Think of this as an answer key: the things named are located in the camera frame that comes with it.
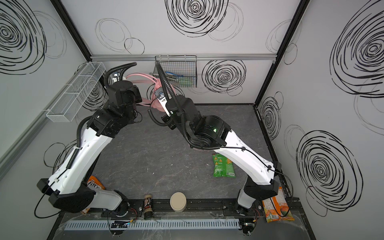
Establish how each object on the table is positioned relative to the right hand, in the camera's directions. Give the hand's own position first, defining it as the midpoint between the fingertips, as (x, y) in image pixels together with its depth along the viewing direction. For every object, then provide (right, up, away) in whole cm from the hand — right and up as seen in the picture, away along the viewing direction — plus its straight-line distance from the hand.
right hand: (168, 104), depth 55 cm
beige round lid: (+2, -45, +14) cm, 47 cm away
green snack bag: (+26, -34, +29) cm, 52 cm away
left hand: (-19, +8, +6) cm, 21 cm away
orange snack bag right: (+50, -49, +17) cm, 73 cm away
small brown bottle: (-12, -50, +15) cm, 53 cm away
